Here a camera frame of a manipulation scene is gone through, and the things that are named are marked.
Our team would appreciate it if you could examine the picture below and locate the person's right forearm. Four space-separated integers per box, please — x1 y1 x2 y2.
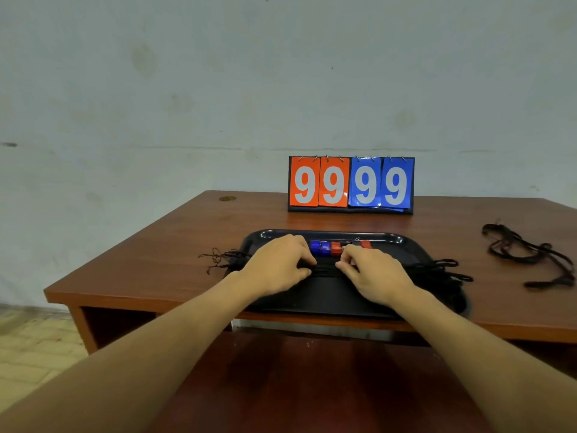
392 286 577 433

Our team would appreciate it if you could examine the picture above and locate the brown wooden desk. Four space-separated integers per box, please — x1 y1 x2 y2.
43 189 577 355

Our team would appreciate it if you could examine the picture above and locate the person's right hand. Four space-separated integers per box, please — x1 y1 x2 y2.
335 244 418 308

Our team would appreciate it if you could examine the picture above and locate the person's left hand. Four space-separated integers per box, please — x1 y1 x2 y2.
236 234 318 297

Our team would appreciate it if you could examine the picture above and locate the pile of black laces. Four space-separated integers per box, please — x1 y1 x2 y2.
198 247 474 293

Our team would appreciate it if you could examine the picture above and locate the orange and blue flip scoreboard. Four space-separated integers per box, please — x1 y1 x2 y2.
287 155 415 216

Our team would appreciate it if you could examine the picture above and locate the pull-out wooden desk shelf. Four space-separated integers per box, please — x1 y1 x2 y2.
148 331 496 433

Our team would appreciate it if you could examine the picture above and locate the black plastic tray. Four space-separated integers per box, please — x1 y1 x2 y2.
225 229 472 320

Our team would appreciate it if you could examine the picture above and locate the tangle of black lanyards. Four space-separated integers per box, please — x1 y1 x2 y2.
481 223 576 290

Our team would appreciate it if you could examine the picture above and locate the person's left forearm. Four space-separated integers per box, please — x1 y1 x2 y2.
0 272 258 433

